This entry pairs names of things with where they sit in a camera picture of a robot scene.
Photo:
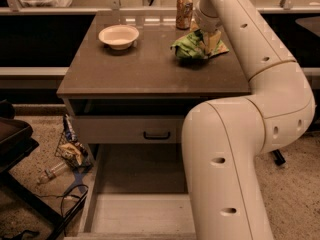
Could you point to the grey drawer cabinet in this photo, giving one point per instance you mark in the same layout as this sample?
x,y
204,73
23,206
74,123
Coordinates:
x,y
145,79

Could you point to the wire basket with snacks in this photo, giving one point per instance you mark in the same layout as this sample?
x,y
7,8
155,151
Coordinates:
x,y
73,153

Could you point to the orange soda can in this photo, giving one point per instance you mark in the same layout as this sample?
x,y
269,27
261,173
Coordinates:
x,y
184,14

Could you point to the open grey middle drawer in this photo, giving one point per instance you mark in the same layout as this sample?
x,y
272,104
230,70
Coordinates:
x,y
137,192

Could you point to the white bowl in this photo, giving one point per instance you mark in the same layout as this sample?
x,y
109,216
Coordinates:
x,y
119,37

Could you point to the clear plastic bottle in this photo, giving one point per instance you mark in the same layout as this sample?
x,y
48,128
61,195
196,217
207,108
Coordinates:
x,y
52,173

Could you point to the black chair base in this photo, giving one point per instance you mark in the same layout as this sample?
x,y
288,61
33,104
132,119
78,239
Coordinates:
x,y
60,194

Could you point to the green rice chip bag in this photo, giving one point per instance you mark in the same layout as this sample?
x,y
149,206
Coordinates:
x,y
191,46

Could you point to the black stand leg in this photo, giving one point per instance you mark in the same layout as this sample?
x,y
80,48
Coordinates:
x,y
278,158

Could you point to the closed grey top drawer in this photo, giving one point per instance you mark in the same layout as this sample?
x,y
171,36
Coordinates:
x,y
126,129

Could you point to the blue snack packet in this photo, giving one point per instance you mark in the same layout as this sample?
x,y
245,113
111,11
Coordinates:
x,y
68,129

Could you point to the black drawer handle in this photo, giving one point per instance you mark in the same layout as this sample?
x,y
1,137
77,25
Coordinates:
x,y
149,136

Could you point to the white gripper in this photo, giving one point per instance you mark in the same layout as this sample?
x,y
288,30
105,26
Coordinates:
x,y
205,21

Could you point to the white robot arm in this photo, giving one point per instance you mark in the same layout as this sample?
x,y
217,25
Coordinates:
x,y
220,138

